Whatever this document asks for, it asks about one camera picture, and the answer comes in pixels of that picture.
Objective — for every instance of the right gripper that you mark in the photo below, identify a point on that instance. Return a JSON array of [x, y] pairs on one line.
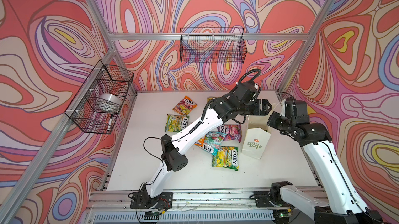
[[272, 119]]

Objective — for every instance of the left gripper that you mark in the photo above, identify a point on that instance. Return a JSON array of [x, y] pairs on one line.
[[265, 110]]

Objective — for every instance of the illustrated paper gift bag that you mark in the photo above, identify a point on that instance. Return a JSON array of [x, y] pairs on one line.
[[257, 134]]

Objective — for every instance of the red orange Fox's fruits bag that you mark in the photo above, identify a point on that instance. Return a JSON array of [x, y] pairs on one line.
[[185, 106]]

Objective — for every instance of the yellow green Fox's bag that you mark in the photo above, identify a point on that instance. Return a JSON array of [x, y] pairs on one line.
[[176, 123]]

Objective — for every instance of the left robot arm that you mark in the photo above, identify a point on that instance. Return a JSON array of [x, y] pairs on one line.
[[239, 101]]

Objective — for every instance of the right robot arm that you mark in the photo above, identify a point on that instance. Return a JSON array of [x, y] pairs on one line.
[[344, 206]]

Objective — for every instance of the purple Fox's berries bag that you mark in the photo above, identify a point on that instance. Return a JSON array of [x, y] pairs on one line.
[[232, 132]]

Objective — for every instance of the green Fox's bag far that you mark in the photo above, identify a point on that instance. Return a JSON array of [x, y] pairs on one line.
[[210, 98]]

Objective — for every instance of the teal Fox's mint blossom bag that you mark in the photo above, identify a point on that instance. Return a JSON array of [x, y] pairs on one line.
[[213, 142]]

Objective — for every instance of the green Fox's spring tea bag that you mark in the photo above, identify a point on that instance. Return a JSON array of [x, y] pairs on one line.
[[227, 157]]

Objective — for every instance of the marker pen in basket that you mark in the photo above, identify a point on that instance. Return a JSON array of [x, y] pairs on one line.
[[109, 126]]

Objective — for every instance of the white tape roll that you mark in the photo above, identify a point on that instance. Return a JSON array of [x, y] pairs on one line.
[[109, 103]]

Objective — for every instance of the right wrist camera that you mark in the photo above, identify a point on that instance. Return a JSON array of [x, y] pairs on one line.
[[296, 108]]

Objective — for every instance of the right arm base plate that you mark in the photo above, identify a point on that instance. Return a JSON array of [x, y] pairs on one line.
[[262, 199]]

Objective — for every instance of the black wire basket back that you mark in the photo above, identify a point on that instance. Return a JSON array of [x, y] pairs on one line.
[[212, 45]]

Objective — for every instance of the black wire basket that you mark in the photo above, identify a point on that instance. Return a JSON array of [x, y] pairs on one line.
[[103, 78], [212, 45]]

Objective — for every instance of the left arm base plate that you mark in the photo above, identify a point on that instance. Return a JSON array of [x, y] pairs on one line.
[[141, 200]]

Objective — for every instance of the black wire basket left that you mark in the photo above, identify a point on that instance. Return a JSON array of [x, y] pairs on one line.
[[103, 78]]

